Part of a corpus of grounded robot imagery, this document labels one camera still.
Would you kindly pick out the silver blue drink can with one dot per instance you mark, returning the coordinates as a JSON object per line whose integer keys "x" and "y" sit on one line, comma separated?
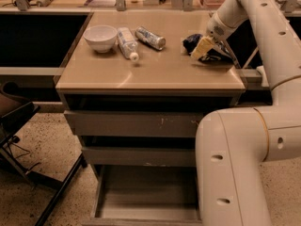
{"x": 155, "y": 41}

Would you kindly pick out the open bottom grey drawer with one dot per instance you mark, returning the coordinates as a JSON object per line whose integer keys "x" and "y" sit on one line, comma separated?
{"x": 145, "y": 196}

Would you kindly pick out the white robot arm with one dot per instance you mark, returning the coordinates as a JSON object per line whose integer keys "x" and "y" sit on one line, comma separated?
{"x": 231, "y": 143}

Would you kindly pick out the clear plastic water bottle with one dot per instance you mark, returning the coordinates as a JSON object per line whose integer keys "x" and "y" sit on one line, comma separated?
{"x": 127, "y": 44}

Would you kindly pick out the grey three-drawer cabinet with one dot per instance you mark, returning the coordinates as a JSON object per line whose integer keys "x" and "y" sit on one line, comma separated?
{"x": 165, "y": 81}

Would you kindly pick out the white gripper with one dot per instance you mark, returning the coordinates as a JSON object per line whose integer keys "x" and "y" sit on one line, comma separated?
{"x": 215, "y": 29}

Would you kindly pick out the middle grey drawer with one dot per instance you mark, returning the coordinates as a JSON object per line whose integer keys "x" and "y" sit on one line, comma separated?
{"x": 149, "y": 157}

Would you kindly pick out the top grey drawer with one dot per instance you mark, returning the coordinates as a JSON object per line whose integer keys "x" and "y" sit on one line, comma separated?
{"x": 132, "y": 124}

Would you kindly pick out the blue chip bag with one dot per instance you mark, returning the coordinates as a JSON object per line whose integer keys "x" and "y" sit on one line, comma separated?
{"x": 218, "y": 53}

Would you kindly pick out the white ceramic bowl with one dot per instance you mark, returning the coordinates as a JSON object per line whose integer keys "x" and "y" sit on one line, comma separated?
{"x": 101, "y": 38}

